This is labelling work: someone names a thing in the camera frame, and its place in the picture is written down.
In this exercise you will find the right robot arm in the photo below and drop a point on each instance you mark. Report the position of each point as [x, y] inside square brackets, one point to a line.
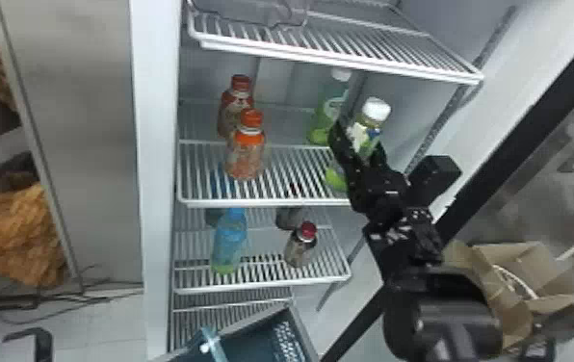
[433, 313]

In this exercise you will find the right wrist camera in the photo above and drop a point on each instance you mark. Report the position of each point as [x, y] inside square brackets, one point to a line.
[433, 174]

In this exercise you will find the orange bottle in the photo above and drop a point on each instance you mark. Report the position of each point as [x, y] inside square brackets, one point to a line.
[234, 103]
[245, 151]

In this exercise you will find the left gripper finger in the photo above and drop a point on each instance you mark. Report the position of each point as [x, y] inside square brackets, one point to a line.
[41, 343]

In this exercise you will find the white fridge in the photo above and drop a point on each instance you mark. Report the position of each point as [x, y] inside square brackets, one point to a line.
[155, 151]

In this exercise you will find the dark bottle with red cap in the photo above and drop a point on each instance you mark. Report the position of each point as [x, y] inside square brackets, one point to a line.
[301, 247]

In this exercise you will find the blue bottle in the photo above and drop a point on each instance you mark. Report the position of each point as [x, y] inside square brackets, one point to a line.
[229, 242]

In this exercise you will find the cardboard box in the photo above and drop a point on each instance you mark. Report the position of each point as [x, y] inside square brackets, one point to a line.
[514, 283]

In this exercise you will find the clear box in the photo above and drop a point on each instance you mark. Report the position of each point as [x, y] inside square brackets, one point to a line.
[256, 11]

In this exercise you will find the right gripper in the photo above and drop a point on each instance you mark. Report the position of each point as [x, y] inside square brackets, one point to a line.
[378, 194]

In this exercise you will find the blue basket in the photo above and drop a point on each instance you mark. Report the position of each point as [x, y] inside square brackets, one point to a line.
[261, 341]

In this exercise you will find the green bottle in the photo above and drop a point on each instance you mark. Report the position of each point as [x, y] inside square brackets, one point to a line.
[327, 113]
[368, 129]

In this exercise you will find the fridge door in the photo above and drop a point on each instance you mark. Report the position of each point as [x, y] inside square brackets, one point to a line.
[519, 146]

